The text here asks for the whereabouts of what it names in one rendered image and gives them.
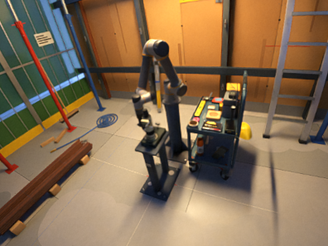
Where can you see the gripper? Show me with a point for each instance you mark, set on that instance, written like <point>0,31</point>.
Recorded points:
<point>144,116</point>

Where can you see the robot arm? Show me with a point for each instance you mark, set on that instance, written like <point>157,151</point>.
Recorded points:
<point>171,69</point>

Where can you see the yellow spirit level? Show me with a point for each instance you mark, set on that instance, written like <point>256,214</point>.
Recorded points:
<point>200,108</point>

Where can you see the dark zenith plummet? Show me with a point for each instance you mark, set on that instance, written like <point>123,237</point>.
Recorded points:
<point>229,104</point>

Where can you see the black cylinder stand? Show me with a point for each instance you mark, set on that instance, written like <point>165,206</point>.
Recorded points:
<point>233,114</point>

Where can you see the yellow and white staff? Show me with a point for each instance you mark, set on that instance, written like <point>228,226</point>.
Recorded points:
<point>158,94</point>

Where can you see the beige tape roll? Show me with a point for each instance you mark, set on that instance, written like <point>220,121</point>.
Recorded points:
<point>193,123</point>

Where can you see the pink round tin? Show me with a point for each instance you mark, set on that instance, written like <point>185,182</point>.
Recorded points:
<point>195,119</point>

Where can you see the orange bottle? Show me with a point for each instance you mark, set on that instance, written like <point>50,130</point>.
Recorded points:
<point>200,147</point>

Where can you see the small white box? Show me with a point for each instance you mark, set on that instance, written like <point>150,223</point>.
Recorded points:
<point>211,107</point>

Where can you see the black striped notebook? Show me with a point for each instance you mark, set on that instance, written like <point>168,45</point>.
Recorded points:
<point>212,126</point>

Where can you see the orange square pad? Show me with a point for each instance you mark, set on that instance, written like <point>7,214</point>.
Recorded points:
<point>214,114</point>

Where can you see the light wooden block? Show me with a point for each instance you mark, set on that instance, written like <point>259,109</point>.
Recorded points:
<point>54,189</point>
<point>17,227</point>
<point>84,159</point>

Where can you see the brown wooden board piece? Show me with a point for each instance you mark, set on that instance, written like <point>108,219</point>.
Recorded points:
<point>69,115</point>

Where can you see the red and blue case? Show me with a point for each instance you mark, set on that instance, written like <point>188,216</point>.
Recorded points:
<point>217,100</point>

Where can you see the black flat pouch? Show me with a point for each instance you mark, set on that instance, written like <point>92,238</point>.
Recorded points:
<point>220,152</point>

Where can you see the short wooden offcut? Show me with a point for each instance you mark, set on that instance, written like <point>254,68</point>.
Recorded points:
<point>60,135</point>
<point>47,142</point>

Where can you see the blue steel prop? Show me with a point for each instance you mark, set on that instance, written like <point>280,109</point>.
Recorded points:
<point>80,56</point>

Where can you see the yellow instrument box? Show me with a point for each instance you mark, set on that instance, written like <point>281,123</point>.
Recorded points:
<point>233,87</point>

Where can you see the blue wheeled trolley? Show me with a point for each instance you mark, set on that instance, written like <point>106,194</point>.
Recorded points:
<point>237,133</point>

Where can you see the yellow hard hat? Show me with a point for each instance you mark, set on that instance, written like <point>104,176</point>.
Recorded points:
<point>245,132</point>

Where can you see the red steel prop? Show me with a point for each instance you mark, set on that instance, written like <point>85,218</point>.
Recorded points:
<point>41,69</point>
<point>7,163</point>

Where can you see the green mesh screen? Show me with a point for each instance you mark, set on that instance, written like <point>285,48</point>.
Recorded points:
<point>27,94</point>

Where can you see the brown timber plank stack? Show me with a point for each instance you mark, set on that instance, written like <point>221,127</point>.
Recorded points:
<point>41,183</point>

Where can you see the white notice sign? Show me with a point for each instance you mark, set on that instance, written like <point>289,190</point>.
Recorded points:
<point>44,39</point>

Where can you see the grey aluminium ladder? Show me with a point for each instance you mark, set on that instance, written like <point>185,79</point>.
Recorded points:
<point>281,67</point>

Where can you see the blue prop foot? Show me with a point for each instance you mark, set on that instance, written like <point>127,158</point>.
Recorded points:
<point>320,134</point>

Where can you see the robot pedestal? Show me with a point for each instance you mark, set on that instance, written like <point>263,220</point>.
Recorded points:
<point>174,127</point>

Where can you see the dark blue bracket stand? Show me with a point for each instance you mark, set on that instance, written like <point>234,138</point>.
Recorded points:
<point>158,172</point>

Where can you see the dark steel rail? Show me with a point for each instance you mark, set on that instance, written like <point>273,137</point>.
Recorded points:
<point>248,72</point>

